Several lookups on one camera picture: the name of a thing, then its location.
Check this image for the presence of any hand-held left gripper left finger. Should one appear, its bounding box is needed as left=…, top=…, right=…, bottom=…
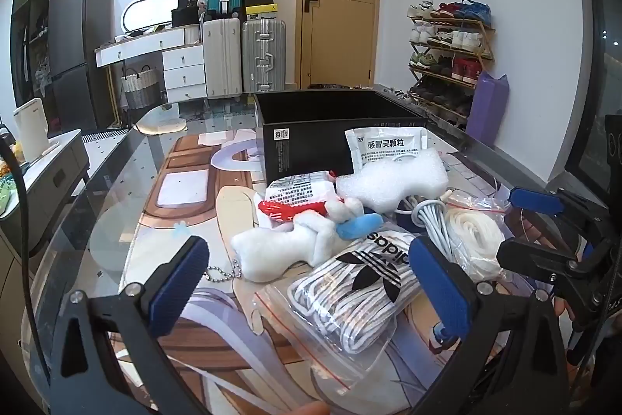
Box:
left=49, top=235, right=211, bottom=415

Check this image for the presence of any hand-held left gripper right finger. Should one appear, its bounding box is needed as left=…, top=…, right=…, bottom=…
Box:
left=408, top=235, right=571, bottom=415

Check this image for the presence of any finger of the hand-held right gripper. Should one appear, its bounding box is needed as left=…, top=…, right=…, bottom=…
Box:
left=496, top=237, right=601, bottom=299
left=508, top=186, right=613, bottom=245

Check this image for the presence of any zip bag of white rope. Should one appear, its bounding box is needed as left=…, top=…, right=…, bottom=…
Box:
left=442, top=194, right=511, bottom=284

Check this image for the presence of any white cable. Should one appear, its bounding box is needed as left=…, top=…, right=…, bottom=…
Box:
left=412, top=196, right=462, bottom=270

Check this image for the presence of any zip bag of striped shoelaces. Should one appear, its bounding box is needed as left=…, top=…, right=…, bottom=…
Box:
left=253, top=221, right=428, bottom=389

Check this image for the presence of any white blue plush toy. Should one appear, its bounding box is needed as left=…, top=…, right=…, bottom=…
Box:
left=206, top=196, right=384, bottom=284

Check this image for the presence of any white foam wrap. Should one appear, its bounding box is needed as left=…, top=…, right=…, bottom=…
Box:
left=336, top=151, right=450, bottom=214

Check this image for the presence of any white red snack packet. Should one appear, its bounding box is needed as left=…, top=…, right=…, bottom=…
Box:
left=257, top=171, right=351, bottom=231

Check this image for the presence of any white medicine sachet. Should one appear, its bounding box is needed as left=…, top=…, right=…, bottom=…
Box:
left=344, top=126, right=429, bottom=177

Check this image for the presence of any black cardboard box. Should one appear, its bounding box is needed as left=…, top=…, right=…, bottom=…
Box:
left=253, top=90, right=429, bottom=187

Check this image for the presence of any printed cartoon table mat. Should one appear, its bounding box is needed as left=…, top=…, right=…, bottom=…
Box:
left=112, top=123, right=584, bottom=415

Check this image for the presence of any purple bag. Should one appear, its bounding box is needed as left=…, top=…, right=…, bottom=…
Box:
left=466, top=72, right=510, bottom=148

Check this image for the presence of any wooden shoe rack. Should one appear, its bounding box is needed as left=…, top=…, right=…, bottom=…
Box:
left=407, top=0, right=496, bottom=126

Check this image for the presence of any white round stool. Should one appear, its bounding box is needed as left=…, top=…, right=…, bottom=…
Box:
left=136, top=104, right=188, bottom=136

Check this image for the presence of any black white striped mat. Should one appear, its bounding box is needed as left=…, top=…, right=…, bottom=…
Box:
left=82, top=130, right=129, bottom=144

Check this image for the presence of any grey side cabinet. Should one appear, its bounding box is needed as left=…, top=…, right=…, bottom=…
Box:
left=0, top=129, right=91, bottom=250

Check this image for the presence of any group of assorted shoes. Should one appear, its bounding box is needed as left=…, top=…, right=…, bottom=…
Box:
left=407, top=0, right=493, bottom=117

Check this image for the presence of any woven basket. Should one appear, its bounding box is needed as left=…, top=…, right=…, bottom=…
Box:
left=121, top=66, right=161, bottom=109

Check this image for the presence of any white dressing table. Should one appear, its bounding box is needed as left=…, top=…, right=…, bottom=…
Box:
left=94, top=26, right=207, bottom=105

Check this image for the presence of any white appliance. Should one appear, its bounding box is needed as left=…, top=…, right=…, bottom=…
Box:
left=14, top=98, right=52, bottom=163

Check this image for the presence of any white suitcase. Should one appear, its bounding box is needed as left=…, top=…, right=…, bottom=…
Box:
left=201, top=17, right=244, bottom=97

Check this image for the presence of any silver suitcase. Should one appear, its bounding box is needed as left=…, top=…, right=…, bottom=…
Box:
left=241, top=19, right=287, bottom=94

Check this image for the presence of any dark grey fridge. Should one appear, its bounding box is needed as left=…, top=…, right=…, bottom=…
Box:
left=47, top=0, right=114, bottom=134

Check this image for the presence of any black bag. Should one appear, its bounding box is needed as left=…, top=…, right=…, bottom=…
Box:
left=171, top=0, right=201, bottom=28

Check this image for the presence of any oval mirror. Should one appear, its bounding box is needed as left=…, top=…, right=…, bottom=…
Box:
left=121, top=0, right=182, bottom=34

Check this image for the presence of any black window frame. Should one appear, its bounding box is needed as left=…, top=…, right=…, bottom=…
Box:
left=564, top=0, right=622, bottom=197

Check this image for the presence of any black cable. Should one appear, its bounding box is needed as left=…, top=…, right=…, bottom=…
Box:
left=0, top=123, right=54, bottom=387

